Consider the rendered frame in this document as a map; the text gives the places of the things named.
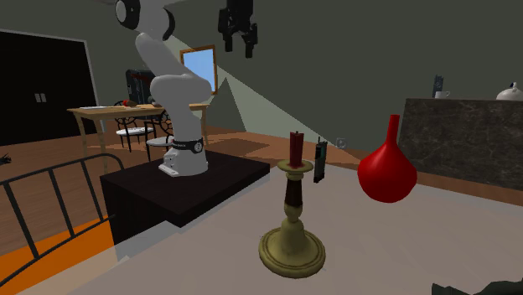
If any dark marble counter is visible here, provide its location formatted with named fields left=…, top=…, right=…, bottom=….
left=397, top=75, right=523, bottom=193

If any wooden table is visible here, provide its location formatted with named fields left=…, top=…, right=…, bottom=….
left=66, top=101, right=212, bottom=157

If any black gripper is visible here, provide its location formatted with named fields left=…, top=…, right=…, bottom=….
left=217, top=0, right=259, bottom=60

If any dark robot stand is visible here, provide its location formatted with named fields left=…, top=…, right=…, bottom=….
left=100, top=149, right=272, bottom=246

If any red long-necked vase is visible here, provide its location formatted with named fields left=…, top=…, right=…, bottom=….
left=356, top=114, right=418, bottom=204

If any brass candlestick with red candle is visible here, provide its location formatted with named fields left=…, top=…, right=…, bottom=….
left=257, top=131, right=327, bottom=280

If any dark crumpled cloth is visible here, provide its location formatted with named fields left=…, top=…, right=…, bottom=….
left=431, top=279, right=523, bottom=295

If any black double-door cabinet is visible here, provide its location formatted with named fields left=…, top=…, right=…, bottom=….
left=0, top=28, right=101, bottom=148

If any black metal chair white seat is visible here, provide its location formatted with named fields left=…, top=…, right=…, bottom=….
left=113, top=100, right=157, bottom=154
left=145, top=109, right=176, bottom=163

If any black handset phone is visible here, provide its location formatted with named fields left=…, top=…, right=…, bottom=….
left=313, top=137, right=329, bottom=184

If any dark cabinet with red trim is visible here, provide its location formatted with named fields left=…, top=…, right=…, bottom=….
left=125, top=68, right=158, bottom=106

